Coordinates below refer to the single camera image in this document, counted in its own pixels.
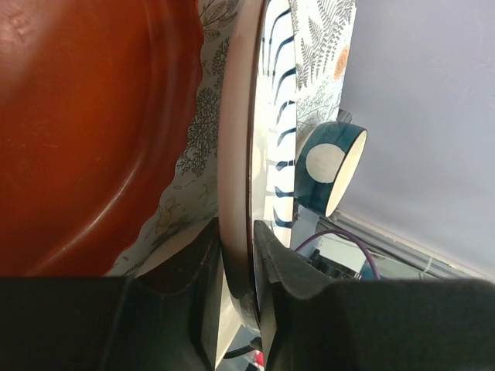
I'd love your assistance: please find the red lacquer round plate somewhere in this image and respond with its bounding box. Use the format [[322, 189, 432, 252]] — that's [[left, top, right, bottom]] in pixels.
[[1, 1, 203, 276]]

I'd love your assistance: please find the small beige saucer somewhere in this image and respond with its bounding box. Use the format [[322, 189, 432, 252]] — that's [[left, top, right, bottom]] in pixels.
[[294, 121, 367, 217]]

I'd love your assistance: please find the floral patterned table mat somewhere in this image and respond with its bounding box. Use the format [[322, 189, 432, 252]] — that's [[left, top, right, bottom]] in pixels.
[[110, 1, 357, 275]]

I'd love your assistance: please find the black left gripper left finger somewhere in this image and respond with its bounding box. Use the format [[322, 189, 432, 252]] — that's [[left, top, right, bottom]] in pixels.
[[1, 219, 223, 370]]

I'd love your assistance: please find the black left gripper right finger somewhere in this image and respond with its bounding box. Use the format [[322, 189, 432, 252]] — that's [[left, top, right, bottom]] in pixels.
[[253, 221, 494, 370]]

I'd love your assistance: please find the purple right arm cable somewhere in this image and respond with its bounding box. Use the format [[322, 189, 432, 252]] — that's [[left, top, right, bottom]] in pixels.
[[295, 228, 382, 280]]

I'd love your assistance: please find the aluminium frame rail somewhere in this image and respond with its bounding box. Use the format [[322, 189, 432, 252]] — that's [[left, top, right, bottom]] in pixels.
[[324, 210, 486, 279]]

